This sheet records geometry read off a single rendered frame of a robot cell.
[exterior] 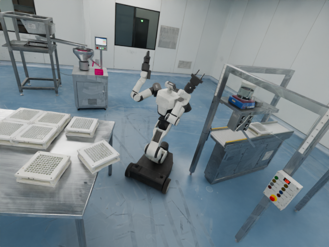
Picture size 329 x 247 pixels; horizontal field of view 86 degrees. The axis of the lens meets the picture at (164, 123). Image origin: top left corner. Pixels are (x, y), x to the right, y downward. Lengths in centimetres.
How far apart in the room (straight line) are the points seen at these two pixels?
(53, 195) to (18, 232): 97
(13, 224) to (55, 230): 39
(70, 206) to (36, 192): 26
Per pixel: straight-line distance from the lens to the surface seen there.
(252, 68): 226
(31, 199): 146
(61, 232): 223
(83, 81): 373
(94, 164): 146
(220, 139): 221
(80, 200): 137
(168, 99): 190
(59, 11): 638
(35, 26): 445
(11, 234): 237
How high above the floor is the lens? 192
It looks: 31 degrees down
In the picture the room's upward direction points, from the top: 11 degrees clockwise
